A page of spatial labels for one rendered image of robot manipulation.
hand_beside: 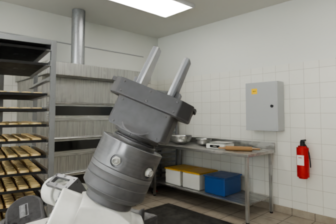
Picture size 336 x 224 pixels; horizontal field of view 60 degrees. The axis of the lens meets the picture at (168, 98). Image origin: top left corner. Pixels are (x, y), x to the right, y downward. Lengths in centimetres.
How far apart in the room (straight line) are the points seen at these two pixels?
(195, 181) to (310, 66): 233
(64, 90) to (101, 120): 65
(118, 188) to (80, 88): 367
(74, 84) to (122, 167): 363
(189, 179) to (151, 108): 435
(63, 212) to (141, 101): 17
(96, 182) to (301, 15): 431
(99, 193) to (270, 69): 430
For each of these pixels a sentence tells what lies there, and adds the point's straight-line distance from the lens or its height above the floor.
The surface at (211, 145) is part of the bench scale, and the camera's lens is 438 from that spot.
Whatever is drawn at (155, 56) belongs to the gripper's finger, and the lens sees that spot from 42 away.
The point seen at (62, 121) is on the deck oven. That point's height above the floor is 130.
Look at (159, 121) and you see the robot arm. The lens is 38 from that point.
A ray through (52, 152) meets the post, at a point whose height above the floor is 116.
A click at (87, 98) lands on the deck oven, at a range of 406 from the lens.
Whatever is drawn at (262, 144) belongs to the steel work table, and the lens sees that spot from 455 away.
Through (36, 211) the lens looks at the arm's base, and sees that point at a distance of 91.
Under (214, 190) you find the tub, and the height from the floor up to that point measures 30.
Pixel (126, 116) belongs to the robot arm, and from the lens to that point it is 39.
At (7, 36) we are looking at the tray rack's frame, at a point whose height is 180.
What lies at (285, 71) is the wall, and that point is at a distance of 448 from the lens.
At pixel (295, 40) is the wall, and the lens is 450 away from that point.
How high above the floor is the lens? 138
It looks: 3 degrees up
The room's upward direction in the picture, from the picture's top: straight up
